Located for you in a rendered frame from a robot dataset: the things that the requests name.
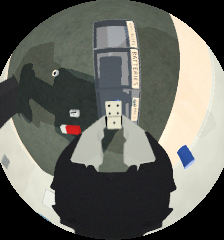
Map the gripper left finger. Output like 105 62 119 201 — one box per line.
50 115 107 190

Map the white domino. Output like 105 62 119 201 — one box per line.
105 101 121 129

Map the silver hex nut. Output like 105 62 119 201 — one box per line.
52 70 59 77

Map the grey rack of labelled bins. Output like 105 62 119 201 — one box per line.
93 19 141 125

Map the red and white eraser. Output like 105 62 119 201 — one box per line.
60 125 81 135

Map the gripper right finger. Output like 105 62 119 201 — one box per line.
121 115 177 193

